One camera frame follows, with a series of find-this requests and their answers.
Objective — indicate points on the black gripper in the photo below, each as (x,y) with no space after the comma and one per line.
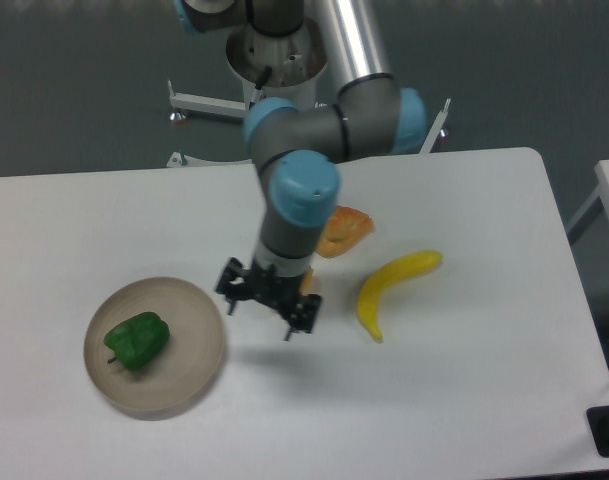
(265,286)

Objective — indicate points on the green bell pepper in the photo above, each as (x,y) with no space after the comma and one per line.
(136,341)

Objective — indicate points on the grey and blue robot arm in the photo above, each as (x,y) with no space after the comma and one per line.
(296,152)

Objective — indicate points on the yellow bell pepper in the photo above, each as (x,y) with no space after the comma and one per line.
(307,279)

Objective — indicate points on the beige round plate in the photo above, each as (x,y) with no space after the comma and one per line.
(186,367)

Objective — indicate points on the orange triangular pastry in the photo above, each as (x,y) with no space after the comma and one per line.
(343,230)

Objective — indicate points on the yellow banana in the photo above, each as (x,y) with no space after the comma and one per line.
(400,269)

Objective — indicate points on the black device at table edge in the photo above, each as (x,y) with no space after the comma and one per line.
(598,418)

